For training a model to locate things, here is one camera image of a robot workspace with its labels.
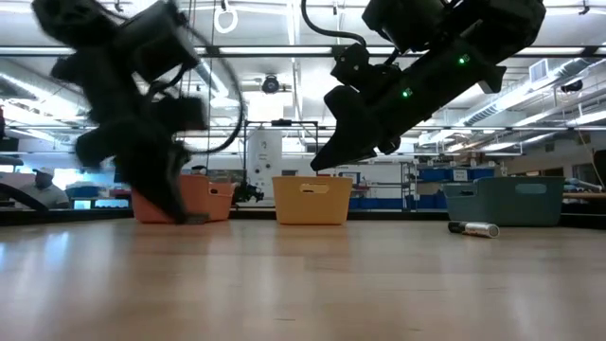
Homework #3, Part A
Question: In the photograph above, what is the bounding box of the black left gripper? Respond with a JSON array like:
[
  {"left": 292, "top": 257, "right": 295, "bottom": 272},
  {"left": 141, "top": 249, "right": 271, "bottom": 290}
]
[{"left": 74, "top": 96, "right": 209, "bottom": 225}]

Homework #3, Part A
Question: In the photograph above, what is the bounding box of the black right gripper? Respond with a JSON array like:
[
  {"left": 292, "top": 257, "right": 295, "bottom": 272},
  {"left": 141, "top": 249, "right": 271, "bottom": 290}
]
[{"left": 309, "top": 42, "right": 493, "bottom": 172}]

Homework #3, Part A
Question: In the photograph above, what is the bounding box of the silver and black battery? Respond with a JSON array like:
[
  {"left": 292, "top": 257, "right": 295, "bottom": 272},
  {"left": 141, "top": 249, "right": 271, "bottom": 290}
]
[{"left": 447, "top": 221, "right": 501, "bottom": 239}]

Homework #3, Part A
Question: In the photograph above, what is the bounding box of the orange plastic bin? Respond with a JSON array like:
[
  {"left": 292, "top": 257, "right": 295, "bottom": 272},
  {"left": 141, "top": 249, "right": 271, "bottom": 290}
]
[{"left": 131, "top": 173, "right": 237, "bottom": 224}]

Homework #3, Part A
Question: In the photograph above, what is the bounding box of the low bench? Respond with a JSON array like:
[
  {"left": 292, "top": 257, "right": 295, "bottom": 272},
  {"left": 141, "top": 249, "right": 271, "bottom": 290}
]
[{"left": 69, "top": 196, "right": 135, "bottom": 211}]

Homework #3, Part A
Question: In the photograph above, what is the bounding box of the teal box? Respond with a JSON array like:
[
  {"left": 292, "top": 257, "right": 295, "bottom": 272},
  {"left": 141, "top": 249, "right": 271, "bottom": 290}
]
[{"left": 68, "top": 183, "right": 101, "bottom": 200}]

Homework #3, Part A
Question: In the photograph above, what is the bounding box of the blue bin shelving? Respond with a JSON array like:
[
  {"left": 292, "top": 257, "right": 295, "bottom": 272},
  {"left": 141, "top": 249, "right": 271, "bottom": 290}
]
[{"left": 332, "top": 158, "right": 489, "bottom": 211}]

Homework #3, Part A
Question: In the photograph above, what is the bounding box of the yellow plastic bin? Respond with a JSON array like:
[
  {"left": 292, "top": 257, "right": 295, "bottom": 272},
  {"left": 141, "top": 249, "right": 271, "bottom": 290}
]
[{"left": 272, "top": 175, "right": 354, "bottom": 226}]

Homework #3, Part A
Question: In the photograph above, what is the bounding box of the small black background robot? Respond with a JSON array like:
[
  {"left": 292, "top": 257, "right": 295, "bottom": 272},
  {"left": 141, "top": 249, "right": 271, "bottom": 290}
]
[{"left": 234, "top": 182, "right": 265, "bottom": 205}]

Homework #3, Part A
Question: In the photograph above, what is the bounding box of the white cabinet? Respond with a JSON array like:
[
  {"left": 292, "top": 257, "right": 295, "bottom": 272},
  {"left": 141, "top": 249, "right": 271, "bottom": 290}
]
[{"left": 246, "top": 130, "right": 284, "bottom": 188}]

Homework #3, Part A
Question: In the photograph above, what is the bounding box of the blue plastic bin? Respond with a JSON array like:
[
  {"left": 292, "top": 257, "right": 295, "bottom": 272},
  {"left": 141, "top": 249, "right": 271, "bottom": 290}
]
[{"left": 443, "top": 175, "right": 566, "bottom": 227}]

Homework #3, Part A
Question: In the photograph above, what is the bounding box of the wooden workbench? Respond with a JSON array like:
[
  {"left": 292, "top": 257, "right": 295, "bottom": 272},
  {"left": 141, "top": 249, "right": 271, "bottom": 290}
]
[{"left": 561, "top": 190, "right": 606, "bottom": 201}]

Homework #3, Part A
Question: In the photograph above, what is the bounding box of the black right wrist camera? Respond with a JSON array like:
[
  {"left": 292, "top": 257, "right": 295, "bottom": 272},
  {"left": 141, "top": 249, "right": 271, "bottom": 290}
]
[{"left": 330, "top": 42, "right": 373, "bottom": 87}]

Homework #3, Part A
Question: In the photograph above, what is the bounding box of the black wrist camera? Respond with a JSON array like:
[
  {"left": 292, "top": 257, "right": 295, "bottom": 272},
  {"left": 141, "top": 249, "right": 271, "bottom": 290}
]
[
  {"left": 330, "top": 42, "right": 373, "bottom": 87},
  {"left": 116, "top": 2, "right": 203, "bottom": 84}
]

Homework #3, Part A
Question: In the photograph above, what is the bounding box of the black metal frame stand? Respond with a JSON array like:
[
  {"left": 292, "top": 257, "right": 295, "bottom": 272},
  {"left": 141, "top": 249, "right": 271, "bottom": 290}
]
[{"left": 241, "top": 118, "right": 320, "bottom": 209}]

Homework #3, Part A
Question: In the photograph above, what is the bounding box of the round black ceiling camera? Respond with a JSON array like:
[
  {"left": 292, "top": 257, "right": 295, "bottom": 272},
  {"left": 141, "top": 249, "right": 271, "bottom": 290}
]
[{"left": 260, "top": 74, "right": 282, "bottom": 96}]

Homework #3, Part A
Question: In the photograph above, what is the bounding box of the black table frame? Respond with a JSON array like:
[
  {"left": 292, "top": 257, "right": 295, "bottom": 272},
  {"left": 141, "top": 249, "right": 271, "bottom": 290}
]
[{"left": 0, "top": 203, "right": 606, "bottom": 231}]

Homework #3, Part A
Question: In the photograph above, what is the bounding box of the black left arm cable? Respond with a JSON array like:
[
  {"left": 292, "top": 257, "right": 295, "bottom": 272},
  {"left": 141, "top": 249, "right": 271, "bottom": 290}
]
[{"left": 188, "top": 27, "right": 245, "bottom": 155}]

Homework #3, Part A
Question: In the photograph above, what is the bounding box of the black ribbed hose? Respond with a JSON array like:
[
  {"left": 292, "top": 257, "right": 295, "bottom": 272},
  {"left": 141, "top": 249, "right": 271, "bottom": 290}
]
[{"left": 0, "top": 182, "right": 37, "bottom": 212}]

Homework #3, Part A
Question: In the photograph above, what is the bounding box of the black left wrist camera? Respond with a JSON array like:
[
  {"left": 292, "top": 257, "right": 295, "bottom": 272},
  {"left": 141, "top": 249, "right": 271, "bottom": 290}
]
[{"left": 116, "top": 2, "right": 203, "bottom": 84}]

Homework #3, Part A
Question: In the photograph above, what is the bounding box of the white hanging ring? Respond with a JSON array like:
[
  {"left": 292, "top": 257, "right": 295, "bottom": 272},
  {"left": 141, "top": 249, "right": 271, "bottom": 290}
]
[{"left": 213, "top": 3, "right": 240, "bottom": 35}]

